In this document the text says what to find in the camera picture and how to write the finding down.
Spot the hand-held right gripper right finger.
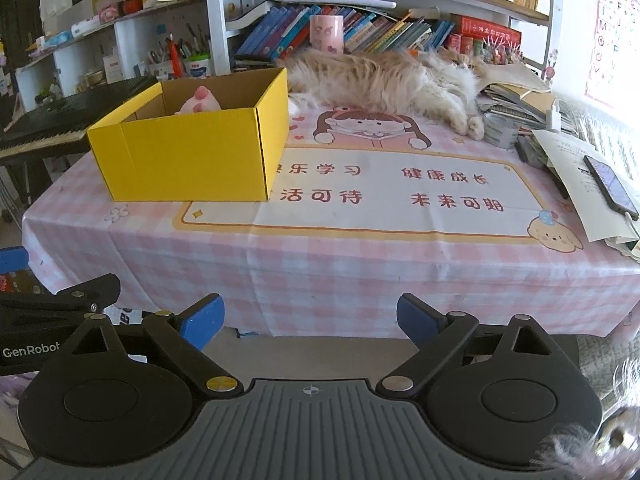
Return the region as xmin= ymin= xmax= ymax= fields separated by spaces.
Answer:
xmin=376 ymin=294 xmax=576 ymax=398

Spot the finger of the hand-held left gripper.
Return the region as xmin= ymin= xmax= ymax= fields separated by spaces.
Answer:
xmin=0 ymin=274 xmax=121 ymax=328
xmin=0 ymin=246 xmax=29 ymax=276

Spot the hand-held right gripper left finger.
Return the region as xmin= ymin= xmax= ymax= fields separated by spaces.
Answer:
xmin=42 ymin=294 xmax=237 ymax=402

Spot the yellow cardboard box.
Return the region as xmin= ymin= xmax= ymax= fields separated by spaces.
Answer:
xmin=86 ymin=66 xmax=291 ymax=203

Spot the pink plush paw toy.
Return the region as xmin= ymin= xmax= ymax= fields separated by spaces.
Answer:
xmin=175 ymin=85 xmax=224 ymax=116

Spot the desktop with pink checkered tablecloth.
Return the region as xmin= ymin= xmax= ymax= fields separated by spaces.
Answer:
xmin=20 ymin=77 xmax=640 ymax=341

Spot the black keyboard piano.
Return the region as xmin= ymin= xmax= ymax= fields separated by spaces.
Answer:
xmin=0 ymin=76 xmax=158 ymax=161

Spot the person's fluffy grey clothing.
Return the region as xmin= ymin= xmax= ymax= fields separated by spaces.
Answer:
xmin=537 ymin=332 xmax=640 ymax=480

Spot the dark grey flat object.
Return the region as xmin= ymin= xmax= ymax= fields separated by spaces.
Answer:
xmin=515 ymin=135 xmax=546 ymax=168

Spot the white red label box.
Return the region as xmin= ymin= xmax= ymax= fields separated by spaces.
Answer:
xmin=103 ymin=55 xmax=125 ymax=85

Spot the white paper sheet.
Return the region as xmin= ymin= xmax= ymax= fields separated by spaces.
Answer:
xmin=532 ymin=127 xmax=640 ymax=243

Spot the black smartphone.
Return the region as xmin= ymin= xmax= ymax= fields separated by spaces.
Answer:
xmin=584 ymin=155 xmax=640 ymax=221

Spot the pen holder with pens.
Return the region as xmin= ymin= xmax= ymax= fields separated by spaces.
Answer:
xmin=145 ymin=25 xmax=211 ymax=81

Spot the fluffy orange white cat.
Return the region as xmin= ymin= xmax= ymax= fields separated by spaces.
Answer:
xmin=277 ymin=47 xmax=488 ymax=141

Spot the pile of books and papers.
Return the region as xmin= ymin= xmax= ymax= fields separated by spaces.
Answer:
xmin=477 ymin=62 xmax=561 ymax=126

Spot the green lid white jar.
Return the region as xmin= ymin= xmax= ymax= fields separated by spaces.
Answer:
xmin=184 ymin=52 xmax=213 ymax=80

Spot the colourful pencil holder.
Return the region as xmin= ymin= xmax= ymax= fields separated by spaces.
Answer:
xmin=472 ymin=40 xmax=523 ymax=66

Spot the row of colourful books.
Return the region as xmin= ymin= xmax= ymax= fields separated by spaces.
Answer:
xmin=235 ymin=4 xmax=523 ymax=61

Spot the thick red dictionary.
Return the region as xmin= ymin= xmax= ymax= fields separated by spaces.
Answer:
xmin=452 ymin=15 xmax=523 ymax=51

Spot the pink printed cup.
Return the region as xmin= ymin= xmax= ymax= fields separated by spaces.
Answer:
xmin=309 ymin=15 xmax=345 ymax=55

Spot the white bookshelf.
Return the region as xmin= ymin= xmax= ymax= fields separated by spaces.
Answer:
xmin=15 ymin=0 xmax=566 ymax=86

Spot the white light bar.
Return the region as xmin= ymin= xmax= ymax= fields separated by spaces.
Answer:
xmin=280 ymin=0 xmax=396 ymax=8

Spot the alphabet wall poster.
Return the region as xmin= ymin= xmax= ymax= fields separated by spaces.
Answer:
xmin=585 ymin=0 xmax=640 ymax=111

